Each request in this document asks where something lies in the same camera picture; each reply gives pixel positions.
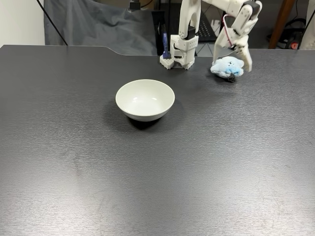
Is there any brown wooden leg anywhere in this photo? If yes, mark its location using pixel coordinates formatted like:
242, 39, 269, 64
268, 0, 296, 50

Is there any black mesh panel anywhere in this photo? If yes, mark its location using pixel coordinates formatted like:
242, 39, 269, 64
196, 14, 222, 43

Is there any white bowl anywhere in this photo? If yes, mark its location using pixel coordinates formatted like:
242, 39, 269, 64
115, 79, 176, 122

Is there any blue clamp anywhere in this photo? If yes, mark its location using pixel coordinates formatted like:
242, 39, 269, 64
161, 23, 173, 59

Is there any black machine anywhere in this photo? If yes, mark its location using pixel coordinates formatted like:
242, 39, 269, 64
278, 18, 306, 50

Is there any red white gripper servo cable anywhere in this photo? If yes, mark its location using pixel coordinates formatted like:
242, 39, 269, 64
222, 14, 234, 47

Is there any thin black pole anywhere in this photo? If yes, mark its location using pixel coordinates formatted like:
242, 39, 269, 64
36, 0, 68, 46

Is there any skyblue plush bear doll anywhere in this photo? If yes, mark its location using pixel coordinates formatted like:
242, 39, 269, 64
210, 56, 246, 83

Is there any grey cloth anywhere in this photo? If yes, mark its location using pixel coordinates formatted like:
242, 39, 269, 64
44, 0, 160, 57

